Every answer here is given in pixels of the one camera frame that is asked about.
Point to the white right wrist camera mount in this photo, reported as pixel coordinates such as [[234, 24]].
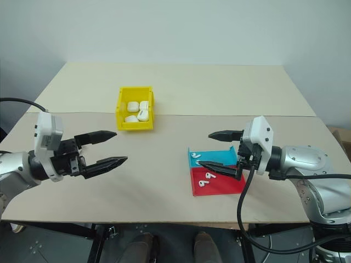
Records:
[[260, 137]]

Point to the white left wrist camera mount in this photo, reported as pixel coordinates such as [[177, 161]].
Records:
[[45, 128]]

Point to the black metal table frame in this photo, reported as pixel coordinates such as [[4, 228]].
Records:
[[96, 241]]

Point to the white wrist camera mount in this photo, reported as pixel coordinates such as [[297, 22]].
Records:
[[260, 137], [45, 128]]

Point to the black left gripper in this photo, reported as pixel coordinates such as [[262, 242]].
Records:
[[67, 159]]

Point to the red plastic tray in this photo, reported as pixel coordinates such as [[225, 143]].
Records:
[[219, 185]]

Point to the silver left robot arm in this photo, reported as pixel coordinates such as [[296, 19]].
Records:
[[13, 164]]

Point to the yellow plastic bin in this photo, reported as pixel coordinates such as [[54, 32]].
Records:
[[122, 120]]

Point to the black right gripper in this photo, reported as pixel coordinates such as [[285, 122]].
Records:
[[246, 156]]

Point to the blue plastic tray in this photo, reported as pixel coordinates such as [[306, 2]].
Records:
[[216, 157]]

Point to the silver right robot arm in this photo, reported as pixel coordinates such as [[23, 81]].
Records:
[[301, 159]]

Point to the beige rounded object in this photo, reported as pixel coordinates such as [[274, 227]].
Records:
[[17, 228]]

